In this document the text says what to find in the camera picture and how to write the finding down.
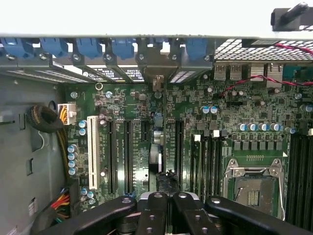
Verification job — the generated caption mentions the CPU socket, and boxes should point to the CPU socket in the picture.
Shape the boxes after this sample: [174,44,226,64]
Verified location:
[224,158,287,220]

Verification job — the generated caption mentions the short black expansion slot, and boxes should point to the short black expansion slot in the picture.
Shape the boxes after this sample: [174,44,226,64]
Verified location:
[141,119,150,142]

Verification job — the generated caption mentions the white PCI slot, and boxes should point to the white PCI slot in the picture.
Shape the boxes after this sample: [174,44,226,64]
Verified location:
[87,116,100,190]

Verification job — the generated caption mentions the green motherboard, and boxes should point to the green motherboard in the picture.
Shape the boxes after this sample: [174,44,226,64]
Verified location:
[57,61,313,235]

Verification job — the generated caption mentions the white power connector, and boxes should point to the white power connector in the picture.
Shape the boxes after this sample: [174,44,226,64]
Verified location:
[57,102,77,126]

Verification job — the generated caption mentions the grey power supply unit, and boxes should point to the grey power supply unit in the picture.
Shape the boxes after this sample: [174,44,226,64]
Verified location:
[0,73,68,235]

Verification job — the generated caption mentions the open dark PC case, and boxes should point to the open dark PC case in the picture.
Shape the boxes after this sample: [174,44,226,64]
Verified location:
[0,31,313,235]

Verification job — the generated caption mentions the black block with rod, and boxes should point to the black block with rod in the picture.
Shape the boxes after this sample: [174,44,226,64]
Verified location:
[270,2,313,32]

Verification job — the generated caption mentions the coloured power wires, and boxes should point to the coloured power wires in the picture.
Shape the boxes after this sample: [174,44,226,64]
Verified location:
[50,187,71,221]

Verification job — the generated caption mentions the black sleeved cable bundle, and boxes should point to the black sleeved cable bundle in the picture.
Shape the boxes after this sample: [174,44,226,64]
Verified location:
[26,105,65,134]

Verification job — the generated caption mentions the red black twisted wire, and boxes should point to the red black twisted wire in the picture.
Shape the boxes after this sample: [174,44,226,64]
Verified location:
[219,43,313,98]

